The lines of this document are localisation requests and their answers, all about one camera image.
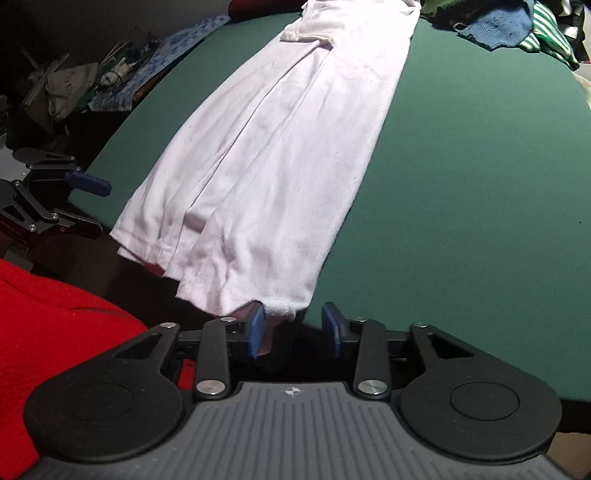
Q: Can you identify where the white polo shirt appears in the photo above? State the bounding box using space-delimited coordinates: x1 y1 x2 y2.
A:
111 1 421 319

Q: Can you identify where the small white plush toy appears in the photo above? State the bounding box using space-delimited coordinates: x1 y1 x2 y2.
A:
100 58 135 87

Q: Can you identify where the white paper bag clutter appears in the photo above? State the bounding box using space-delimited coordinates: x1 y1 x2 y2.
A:
45 63 98 120

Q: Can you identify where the red object at edge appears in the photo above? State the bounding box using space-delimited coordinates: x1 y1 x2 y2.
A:
1 261 188 479

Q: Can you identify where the green white striped shirt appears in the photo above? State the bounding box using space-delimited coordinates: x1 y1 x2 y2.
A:
519 1 579 71

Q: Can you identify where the blue knit garment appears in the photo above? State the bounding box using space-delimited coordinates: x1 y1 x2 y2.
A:
453 1 534 51

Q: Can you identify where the blue white patterned cloth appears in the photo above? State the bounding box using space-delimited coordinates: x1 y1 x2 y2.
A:
87 15 229 112

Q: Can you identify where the dark green knit sweater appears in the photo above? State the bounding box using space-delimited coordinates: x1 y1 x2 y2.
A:
421 0 523 27

